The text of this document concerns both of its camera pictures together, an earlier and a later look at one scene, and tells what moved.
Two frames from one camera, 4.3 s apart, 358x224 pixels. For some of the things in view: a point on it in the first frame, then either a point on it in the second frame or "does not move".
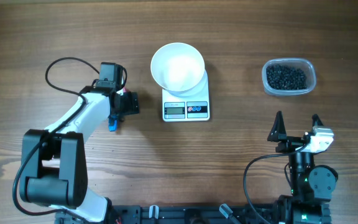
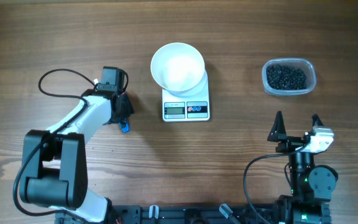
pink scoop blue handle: [113, 119] → [124, 126]
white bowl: [179, 68] does not move
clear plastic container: [288, 76] does not move
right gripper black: [278, 133] does not move
